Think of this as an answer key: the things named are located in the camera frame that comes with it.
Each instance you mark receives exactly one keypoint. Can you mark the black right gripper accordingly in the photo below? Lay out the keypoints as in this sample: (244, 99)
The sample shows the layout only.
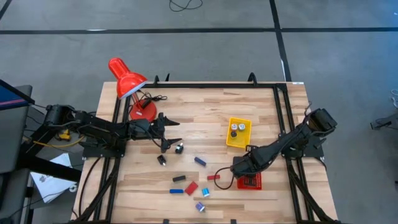
(248, 161)

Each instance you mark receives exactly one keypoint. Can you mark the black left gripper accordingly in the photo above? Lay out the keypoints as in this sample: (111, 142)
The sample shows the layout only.
(154, 133)

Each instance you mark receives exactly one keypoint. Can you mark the red plastic basket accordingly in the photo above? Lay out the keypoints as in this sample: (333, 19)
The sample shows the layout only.
(256, 185)

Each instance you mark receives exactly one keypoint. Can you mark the slim red flash drive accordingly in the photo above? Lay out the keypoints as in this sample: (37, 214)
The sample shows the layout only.
(213, 177)

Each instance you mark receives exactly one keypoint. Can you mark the navy blue flash drive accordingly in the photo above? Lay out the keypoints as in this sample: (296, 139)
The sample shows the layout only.
(200, 161)

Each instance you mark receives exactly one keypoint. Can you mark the black flash drive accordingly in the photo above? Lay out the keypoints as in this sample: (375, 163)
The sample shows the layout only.
(179, 178)

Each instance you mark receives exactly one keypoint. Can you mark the cyan power adapter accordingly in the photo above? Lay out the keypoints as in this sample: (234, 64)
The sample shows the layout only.
(205, 192)

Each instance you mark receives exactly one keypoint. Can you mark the bright blue flash drive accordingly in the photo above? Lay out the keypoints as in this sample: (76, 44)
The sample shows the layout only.
(176, 191)

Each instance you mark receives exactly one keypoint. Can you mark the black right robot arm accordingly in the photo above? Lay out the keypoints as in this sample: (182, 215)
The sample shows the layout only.
(289, 140)

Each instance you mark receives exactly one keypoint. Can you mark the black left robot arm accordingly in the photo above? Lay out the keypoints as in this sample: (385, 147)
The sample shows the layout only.
(93, 124)

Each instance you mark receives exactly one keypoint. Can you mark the yellow plastic basket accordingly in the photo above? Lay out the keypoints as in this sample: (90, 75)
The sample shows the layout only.
(245, 140)

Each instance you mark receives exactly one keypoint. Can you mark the wide red flash drive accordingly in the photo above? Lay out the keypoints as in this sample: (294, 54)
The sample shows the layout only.
(191, 188)

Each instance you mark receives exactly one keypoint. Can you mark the red desk lamp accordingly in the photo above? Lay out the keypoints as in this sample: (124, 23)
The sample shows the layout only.
(127, 81)

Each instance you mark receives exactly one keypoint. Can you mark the yellow plug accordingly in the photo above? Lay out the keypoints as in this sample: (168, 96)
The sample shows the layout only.
(64, 135)

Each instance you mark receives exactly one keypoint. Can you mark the white tape roll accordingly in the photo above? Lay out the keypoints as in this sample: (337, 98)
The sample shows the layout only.
(73, 187)

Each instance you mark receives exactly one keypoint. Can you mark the black beam stand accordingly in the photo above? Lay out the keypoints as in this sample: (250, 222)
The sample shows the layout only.
(46, 168)

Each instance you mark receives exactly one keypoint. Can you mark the white paper sheet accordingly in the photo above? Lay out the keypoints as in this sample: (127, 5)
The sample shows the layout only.
(53, 186)

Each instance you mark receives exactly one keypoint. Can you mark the grey cabinet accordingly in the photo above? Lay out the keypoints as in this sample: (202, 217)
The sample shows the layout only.
(12, 140)

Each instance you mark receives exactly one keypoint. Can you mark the monitor with blue screen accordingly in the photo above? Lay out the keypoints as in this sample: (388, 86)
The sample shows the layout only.
(12, 96)

